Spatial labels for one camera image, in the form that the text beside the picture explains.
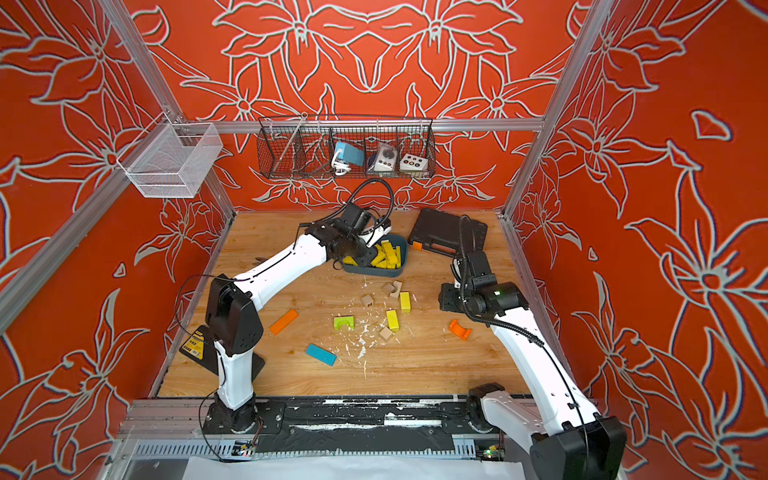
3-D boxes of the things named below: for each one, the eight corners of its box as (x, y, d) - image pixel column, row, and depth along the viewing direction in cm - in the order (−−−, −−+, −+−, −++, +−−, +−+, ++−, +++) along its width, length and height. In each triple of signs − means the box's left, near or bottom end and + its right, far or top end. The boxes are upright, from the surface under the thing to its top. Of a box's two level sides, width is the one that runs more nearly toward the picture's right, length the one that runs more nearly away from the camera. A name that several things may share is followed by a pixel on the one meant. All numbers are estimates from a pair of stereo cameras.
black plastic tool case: (407, 249, 109) (408, 241, 105) (416, 214, 120) (417, 206, 116) (483, 264, 104) (487, 256, 100) (484, 226, 116) (487, 217, 112)
